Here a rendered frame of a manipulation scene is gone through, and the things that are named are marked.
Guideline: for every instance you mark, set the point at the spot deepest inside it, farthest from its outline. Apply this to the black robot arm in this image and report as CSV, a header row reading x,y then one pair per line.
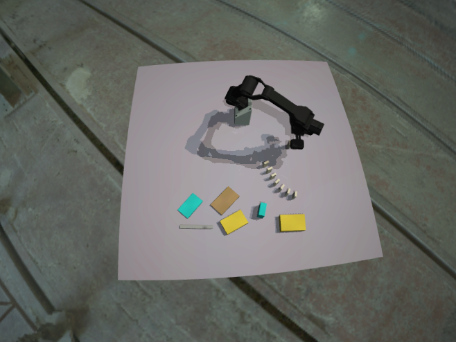
x,y
301,115

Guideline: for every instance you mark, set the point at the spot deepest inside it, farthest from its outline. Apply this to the yellow flat block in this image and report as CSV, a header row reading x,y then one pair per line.
x,y
234,222
292,223

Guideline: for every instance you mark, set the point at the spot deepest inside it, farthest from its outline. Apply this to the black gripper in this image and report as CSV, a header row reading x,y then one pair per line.
x,y
297,143

